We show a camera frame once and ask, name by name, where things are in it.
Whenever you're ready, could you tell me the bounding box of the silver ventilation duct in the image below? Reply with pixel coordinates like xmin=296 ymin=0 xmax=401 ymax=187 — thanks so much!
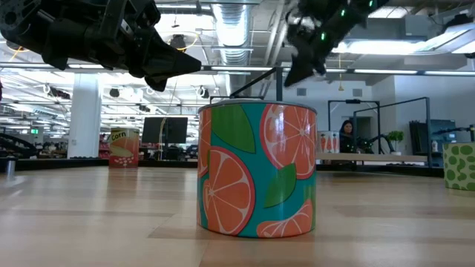
xmin=211 ymin=2 xmax=258 ymax=67

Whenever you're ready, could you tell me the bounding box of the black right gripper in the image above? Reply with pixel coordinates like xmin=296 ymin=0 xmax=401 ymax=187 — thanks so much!
xmin=284 ymin=0 xmax=357 ymax=88

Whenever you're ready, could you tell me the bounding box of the black computer monitor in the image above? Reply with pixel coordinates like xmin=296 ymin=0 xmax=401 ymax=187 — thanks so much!
xmin=141 ymin=116 xmax=189 ymax=145

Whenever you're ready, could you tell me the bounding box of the white round column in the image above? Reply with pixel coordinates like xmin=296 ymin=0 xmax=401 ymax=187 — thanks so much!
xmin=67 ymin=73 xmax=102 ymax=159

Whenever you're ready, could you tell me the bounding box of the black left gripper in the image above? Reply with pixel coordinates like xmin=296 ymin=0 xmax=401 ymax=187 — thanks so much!
xmin=41 ymin=0 xmax=202 ymax=93

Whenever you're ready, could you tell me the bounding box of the teal can with orange slices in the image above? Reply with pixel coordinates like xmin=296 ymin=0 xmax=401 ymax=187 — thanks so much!
xmin=196 ymin=99 xmax=318 ymax=239

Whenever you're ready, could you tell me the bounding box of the potted green plant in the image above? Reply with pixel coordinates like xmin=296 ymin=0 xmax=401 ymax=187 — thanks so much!
xmin=387 ymin=130 xmax=405 ymax=156

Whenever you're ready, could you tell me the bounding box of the orange corn can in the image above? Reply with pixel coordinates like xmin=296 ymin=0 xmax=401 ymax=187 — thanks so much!
xmin=108 ymin=127 xmax=141 ymax=169

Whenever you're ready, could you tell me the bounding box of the green dotted can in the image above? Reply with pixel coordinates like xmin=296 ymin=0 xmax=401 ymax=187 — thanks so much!
xmin=442 ymin=142 xmax=475 ymax=192

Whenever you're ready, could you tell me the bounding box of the white can with carrot print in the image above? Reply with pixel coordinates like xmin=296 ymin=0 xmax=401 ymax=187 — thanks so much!
xmin=316 ymin=130 xmax=341 ymax=154

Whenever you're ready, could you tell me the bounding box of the person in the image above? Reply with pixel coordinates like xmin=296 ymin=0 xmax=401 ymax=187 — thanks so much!
xmin=338 ymin=119 xmax=358 ymax=154

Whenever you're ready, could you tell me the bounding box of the black metal bar frame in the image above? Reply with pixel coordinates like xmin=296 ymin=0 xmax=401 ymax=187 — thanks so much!
xmin=209 ymin=66 xmax=284 ymax=104

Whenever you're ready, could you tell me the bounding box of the dark equipment cabinet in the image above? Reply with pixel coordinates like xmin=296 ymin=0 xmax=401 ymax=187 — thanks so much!
xmin=409 ymin=119 xmax=457 ymax=156

